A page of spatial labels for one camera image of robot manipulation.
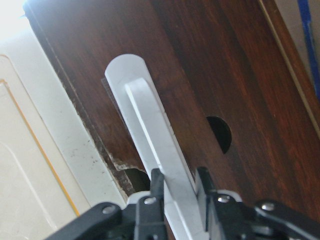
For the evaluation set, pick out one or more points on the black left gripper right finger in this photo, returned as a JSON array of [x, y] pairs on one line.
[[225, 217]]

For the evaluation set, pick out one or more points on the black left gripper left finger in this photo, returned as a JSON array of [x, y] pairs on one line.
[[144, 220]]

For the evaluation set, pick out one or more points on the dark wooden drawer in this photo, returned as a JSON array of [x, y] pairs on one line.
[[231, 81]]

